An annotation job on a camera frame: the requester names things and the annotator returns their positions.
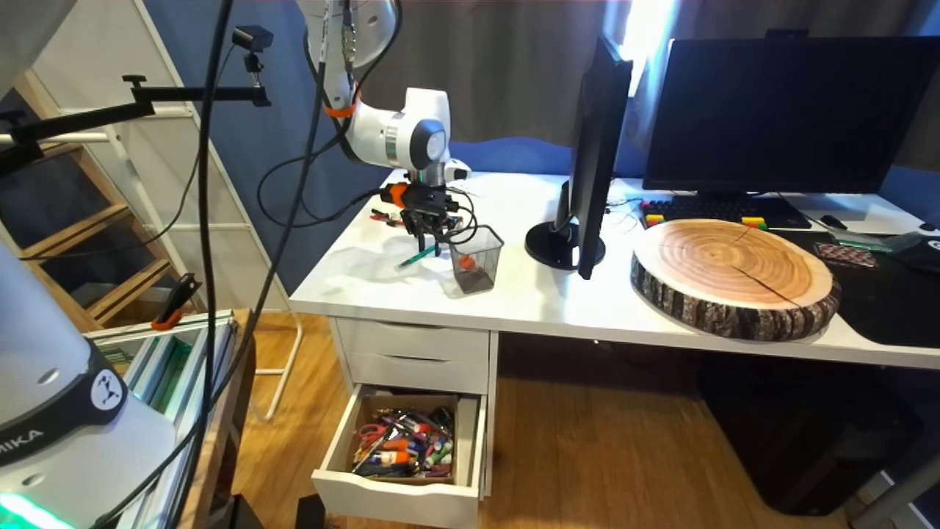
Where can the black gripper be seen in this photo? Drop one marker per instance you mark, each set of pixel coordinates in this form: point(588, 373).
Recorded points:
point(427, 211)

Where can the green marker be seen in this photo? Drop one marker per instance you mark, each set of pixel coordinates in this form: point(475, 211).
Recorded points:
point(418, 257)

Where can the metal mesh stationery holder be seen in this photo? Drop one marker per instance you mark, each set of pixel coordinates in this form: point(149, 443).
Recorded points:
point(487, 248)

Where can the orange capped glue stick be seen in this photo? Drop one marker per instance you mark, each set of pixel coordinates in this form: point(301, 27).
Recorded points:
point(468, 267)

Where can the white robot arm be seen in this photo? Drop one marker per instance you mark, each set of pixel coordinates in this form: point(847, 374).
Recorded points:
point(409, 133)

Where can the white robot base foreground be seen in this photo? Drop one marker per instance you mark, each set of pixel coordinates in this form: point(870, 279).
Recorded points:
point(76, 439)

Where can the closed white drawer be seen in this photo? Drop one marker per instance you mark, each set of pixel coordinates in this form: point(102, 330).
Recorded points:
point(417, 358)

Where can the open white drawer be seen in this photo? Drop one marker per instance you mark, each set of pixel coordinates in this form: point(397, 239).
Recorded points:
point(406, 458)

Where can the wood slice cushion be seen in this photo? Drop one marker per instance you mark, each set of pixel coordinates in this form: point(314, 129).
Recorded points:
point(734, 282)

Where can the wooden shelf ladder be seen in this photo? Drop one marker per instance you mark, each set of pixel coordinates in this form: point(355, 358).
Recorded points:
point(96, 264)

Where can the black keyboard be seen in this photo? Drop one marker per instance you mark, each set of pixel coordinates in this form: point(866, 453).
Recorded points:
point(771, 211)

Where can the black mouse pad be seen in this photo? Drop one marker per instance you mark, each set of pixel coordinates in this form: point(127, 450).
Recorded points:
point(890, 286)

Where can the camera on black boom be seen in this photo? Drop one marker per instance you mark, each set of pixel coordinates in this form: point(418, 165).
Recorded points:
point(145, 99)

